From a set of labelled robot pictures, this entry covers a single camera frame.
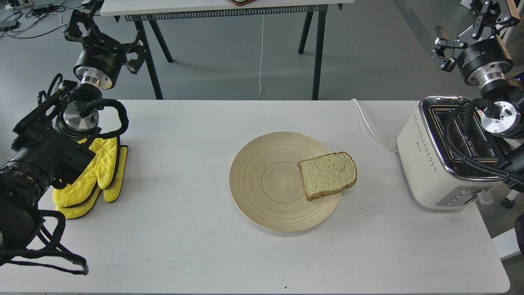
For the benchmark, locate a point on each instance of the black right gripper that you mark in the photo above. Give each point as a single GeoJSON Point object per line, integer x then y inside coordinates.
{"type": "Point", "coordinates": [487, 60]}

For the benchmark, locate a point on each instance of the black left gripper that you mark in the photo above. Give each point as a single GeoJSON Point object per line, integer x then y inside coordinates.
{"type": "Point", "coordinates": [101, 61]}

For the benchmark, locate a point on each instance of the slice of brown bread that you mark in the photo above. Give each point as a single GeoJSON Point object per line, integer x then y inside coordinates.
{"type": "Point", "coordinates": [327, 174]}

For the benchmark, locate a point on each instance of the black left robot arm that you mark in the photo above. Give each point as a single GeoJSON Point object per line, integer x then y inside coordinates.
{"type": "Point", "coordinates": [55, 141]}

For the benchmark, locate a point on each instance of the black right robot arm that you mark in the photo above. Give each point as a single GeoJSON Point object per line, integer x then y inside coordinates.
{"type": "Point", "coordinates": [501, 106]}

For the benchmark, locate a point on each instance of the cream white toaster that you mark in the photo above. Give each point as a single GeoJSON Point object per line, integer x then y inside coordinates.
{"type": "Point", "coordinates": [438, 179]}

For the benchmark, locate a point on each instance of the white background table black legs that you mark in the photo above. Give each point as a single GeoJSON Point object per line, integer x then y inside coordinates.
{"type": "Point", "coordinates": [214, 49]}

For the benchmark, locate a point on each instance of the upper yellow oven mitt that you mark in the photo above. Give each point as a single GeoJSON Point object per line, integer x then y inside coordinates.
{"type": "Point", "coordinates": [99, 173]}

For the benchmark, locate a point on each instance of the yellow oven mitt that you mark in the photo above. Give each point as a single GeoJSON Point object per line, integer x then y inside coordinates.
{"type": "Point", "coordinates": [99, 173]}
{"type": "Point", "coordinates": [109, 194]}

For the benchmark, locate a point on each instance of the lower yellow oven mitt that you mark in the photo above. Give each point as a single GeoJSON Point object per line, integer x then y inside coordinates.
{"type": "Point", "coordinates": [109, 194]}

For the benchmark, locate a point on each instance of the round bamboo plate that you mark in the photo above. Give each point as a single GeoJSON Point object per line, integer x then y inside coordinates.
{"type": "Point", "coordinates": [267, 186]}

